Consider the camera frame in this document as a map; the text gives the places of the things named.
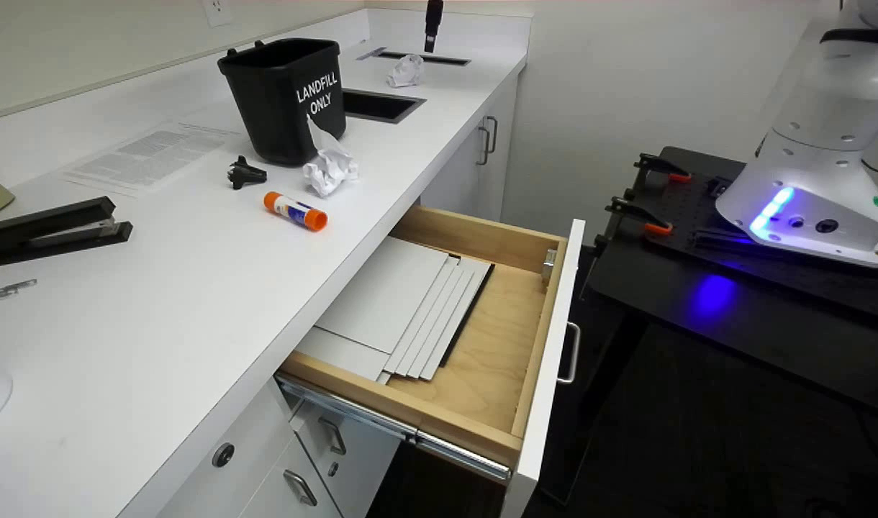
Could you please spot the black orange clamp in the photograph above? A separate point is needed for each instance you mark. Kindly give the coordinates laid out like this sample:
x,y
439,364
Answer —
x,y
662,167
639,216

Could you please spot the small black binder clip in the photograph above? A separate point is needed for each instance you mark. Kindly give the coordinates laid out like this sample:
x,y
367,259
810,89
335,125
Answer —
x,y
244,174

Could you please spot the round silver cabinet lock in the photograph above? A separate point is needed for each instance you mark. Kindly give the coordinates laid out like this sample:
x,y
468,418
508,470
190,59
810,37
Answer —
x,y
223,452

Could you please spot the white base cabinet door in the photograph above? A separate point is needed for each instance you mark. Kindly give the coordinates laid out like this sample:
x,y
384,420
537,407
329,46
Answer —
x,y
460,182

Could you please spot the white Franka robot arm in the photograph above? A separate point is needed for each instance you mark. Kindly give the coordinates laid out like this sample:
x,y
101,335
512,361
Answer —
x,y
822,162

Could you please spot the printed white paper sheet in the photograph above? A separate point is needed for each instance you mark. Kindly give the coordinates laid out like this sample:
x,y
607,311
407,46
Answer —
x,y
151,157

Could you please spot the silver drawer slide rail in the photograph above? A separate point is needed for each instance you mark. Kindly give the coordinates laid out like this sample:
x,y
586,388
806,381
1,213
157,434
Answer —
x,y
409,434

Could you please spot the black stapler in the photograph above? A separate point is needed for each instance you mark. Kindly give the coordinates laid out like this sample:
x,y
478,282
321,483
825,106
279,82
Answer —
x,y
50,230

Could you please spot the grey hanging folder stack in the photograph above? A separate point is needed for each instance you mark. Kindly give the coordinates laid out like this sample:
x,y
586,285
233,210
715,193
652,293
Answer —
x,y
442,318

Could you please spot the small white paper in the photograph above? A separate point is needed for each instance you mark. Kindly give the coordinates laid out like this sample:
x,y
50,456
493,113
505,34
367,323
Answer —
x,y
404,72

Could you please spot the black landfill only bin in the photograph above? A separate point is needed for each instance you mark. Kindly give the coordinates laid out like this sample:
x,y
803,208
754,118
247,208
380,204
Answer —
x,y
282,102

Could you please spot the orange white glue stick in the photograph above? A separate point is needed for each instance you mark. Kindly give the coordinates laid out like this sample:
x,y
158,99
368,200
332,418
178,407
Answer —
x,y
295,210

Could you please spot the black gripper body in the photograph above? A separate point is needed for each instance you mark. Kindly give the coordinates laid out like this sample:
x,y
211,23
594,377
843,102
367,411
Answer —
x,y
433,11

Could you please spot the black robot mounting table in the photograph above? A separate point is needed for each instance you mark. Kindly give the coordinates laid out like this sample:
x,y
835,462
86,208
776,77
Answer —
x,y
742,305

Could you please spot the large crumpled white paper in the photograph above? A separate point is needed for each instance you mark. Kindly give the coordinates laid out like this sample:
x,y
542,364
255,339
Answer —
x,y
329,174

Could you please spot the open wooden drawer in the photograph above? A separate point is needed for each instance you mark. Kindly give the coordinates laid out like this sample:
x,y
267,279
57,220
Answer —
x,y
498,345

